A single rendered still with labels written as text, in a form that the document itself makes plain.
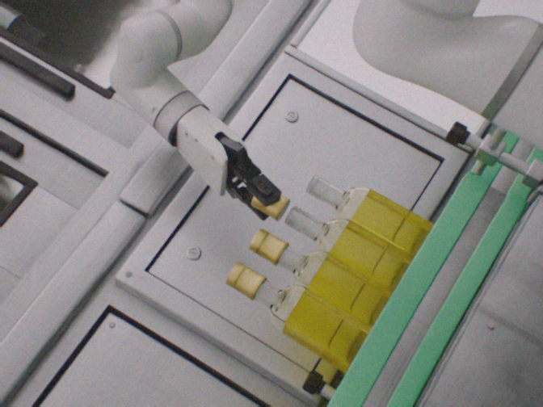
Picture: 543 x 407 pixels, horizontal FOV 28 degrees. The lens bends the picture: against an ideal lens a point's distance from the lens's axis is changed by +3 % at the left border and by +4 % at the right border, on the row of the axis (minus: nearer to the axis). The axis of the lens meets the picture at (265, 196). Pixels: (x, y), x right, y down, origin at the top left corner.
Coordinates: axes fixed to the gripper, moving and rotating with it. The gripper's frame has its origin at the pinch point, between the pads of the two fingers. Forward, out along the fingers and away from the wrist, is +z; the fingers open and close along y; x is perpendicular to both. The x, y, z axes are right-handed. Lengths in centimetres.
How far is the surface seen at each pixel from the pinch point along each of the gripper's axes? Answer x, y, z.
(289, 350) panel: -8.5, -12.7, 15.9
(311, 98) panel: 23.2, -12.1, -11.5
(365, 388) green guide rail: -13.7, 13.5, 29.3
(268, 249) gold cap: -5.5, 1.4, 6.6
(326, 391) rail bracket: -11.2, -4.9, 24.2
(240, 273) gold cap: -10.6, 1.5, 6.6
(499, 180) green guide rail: 24.1, 4.2, 20.5
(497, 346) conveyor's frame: 0.4, 15.4, 35.9
